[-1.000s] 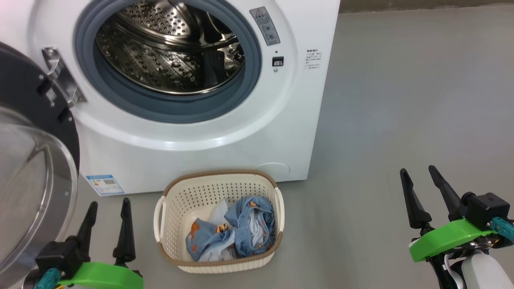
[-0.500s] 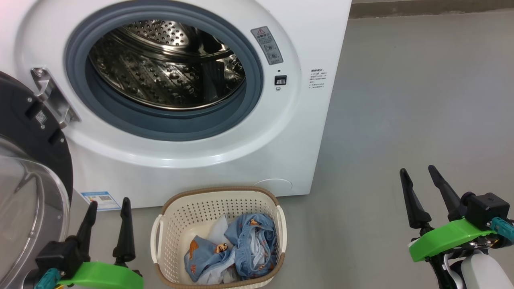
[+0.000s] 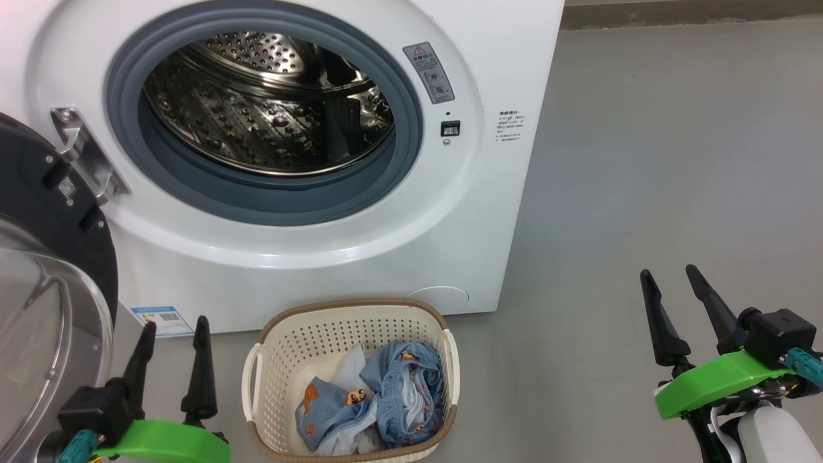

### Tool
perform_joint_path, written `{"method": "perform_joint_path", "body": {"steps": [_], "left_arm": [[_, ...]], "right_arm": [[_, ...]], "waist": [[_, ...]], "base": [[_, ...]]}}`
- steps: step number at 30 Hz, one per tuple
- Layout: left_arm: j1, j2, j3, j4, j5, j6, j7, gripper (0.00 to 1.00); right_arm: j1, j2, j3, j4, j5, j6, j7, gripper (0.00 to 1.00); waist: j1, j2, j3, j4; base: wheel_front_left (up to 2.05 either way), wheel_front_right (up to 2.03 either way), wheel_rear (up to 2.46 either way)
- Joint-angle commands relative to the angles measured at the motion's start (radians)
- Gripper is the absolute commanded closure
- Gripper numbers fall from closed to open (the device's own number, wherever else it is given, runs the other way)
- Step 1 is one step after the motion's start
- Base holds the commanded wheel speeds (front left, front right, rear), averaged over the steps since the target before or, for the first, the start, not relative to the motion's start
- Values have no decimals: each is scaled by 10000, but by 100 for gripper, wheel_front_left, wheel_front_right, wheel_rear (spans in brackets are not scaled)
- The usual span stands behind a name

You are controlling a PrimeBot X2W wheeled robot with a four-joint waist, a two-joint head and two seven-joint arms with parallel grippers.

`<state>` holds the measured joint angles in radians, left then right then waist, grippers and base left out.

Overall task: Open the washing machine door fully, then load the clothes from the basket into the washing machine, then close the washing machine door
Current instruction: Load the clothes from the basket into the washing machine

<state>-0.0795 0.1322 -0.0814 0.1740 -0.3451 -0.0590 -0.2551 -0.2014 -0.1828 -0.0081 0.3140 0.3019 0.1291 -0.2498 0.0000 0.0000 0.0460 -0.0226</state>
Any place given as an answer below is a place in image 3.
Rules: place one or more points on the white garment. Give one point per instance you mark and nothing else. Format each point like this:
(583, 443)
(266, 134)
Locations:
(349, 373)

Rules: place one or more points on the grey warning sticker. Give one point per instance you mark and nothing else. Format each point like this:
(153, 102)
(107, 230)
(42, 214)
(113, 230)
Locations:
(429, 72)

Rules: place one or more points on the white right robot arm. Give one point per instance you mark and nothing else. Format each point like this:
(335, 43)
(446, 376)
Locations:
(771, 437)

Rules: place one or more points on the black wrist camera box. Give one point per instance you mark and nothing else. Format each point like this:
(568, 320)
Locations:
(778, 334)
(90, 411)

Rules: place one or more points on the white front-load washing machine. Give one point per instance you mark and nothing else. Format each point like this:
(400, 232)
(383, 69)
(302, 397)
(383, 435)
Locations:
(450, 212)

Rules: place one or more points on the blue energy label sticker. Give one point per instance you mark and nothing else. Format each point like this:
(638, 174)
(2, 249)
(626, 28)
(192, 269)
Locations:
(164, 320)

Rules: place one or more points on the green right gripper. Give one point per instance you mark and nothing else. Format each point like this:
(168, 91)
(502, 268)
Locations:
(714, 386)

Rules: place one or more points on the cream basket with brown rim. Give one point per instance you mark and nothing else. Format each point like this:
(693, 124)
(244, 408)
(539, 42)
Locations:
(308, 334)

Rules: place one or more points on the steel perforated washer drum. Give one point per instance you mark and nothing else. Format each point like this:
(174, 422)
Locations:
(244, 122)

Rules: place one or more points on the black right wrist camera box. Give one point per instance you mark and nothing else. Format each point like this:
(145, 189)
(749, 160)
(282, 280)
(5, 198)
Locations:
(778, 334)

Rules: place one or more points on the blue garment with orange print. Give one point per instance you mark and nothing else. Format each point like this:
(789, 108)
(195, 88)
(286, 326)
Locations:
(405, 386)

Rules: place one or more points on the silver metal door hinge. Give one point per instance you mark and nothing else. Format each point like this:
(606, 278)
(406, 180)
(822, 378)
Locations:
(87, 154)

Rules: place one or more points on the grey rubber door gasket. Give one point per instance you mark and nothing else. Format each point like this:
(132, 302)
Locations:
(193, 193)

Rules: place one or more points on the black door latch slot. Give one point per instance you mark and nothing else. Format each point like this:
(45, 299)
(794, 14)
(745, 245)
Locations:
(450, 128)

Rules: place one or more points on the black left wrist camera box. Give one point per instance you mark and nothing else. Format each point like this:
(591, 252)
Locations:
(90, 411)

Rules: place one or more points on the round white filter cover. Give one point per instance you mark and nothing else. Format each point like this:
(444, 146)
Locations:
(443, 299)

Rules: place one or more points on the black round glass washer door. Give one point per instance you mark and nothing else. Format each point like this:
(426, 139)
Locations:
(58, 212)

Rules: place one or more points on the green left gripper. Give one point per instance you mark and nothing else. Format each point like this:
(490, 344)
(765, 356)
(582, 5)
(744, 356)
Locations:
(167, 444)

